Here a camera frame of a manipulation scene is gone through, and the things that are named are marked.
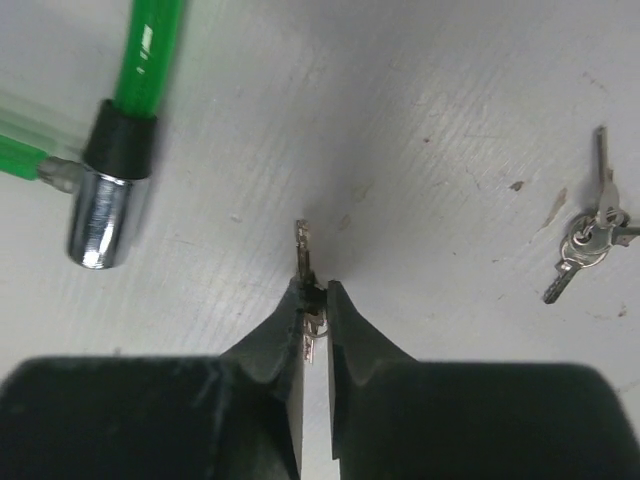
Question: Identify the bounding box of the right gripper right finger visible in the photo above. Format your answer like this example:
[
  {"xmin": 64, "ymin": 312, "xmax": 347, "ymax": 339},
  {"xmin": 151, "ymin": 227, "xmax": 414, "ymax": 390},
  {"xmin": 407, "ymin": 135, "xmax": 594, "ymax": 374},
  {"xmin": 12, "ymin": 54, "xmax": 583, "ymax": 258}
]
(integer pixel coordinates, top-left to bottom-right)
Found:
[{"xmin": 327, "ymin": 281, "xmax": 639, "ymax": 479}]

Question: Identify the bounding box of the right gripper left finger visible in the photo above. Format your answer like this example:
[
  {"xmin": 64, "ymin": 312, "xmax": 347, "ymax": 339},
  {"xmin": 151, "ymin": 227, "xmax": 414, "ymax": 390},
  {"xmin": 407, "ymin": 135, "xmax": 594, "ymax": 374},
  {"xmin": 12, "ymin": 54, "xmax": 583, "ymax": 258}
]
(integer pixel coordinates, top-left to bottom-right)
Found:
[{"xmin": 1, "ymin": 283, "xmax": 303, "ymax": 479}]

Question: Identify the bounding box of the green cable bike lock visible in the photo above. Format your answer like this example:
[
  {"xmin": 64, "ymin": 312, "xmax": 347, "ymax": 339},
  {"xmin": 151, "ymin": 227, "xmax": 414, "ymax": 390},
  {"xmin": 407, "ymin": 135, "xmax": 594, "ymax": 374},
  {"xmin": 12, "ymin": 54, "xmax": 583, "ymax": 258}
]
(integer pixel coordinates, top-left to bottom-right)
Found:
[{"xmin": 1, "ymin": 1, "xmax": 185, "ymax": 270}]

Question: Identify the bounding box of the small silver keys right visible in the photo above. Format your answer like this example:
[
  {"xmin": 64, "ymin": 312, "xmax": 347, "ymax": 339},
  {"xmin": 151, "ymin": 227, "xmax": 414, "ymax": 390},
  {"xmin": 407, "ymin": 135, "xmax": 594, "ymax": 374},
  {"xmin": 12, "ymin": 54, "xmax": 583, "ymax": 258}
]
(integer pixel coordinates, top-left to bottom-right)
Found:
[{"xmin": 542, "ymin": 125, "xmax": 639, "ymax": 305}]

